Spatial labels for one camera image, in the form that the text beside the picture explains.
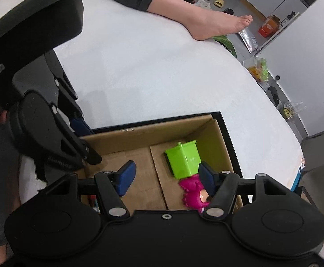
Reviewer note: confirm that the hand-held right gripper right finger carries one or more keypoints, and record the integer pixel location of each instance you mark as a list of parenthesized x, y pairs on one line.
[(208, 179)]

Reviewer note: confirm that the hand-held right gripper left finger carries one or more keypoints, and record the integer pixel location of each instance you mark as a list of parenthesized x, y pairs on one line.
[(126, 178)]

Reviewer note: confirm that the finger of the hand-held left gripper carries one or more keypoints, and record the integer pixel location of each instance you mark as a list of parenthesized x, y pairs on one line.
[(79, 126), (86, 153)]

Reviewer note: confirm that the brown cardboard box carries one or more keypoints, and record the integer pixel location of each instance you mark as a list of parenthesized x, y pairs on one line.
[(145, 178)]

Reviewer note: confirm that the pink toy figure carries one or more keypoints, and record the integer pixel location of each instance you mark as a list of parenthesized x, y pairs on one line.
[(192, 193)]

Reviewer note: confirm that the green hexagonal block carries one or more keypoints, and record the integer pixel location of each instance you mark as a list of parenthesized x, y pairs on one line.
[(183, 160)]

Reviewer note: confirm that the black tray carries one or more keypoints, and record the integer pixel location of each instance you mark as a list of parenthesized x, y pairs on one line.
[(217, 115)]

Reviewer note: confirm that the black shoe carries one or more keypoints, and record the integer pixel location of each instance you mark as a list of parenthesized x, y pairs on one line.
[(272, 96)]

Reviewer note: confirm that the clear bag with yellow face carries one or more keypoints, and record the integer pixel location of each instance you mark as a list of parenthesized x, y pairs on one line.
[(291, 111)]

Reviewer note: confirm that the yellow green snack bag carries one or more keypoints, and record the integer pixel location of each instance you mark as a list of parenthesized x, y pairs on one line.
[(258, 69)]

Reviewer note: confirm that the dark green bag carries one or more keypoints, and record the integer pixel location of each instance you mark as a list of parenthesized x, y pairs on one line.
[(224, 46)]

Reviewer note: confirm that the silver foil bag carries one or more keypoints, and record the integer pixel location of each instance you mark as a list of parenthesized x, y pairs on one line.
[(248, 40)]

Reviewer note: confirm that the person's leg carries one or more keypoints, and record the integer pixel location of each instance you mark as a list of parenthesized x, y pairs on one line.
[(195, 19)]

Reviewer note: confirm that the white rack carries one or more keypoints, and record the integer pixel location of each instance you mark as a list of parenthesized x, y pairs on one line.
[(276, 34)]

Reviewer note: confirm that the orange cardboard box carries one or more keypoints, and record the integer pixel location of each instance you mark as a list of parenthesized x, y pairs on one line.
[(268, 26)]

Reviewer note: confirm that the black slipper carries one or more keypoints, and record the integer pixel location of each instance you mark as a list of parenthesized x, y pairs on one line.
[(228, 11)]

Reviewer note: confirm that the yellow slipper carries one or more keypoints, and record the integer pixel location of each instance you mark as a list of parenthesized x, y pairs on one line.
[(219, 2)]

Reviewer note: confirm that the spray bottle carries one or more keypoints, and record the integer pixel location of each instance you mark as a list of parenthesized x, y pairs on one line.
[(290, 15)]

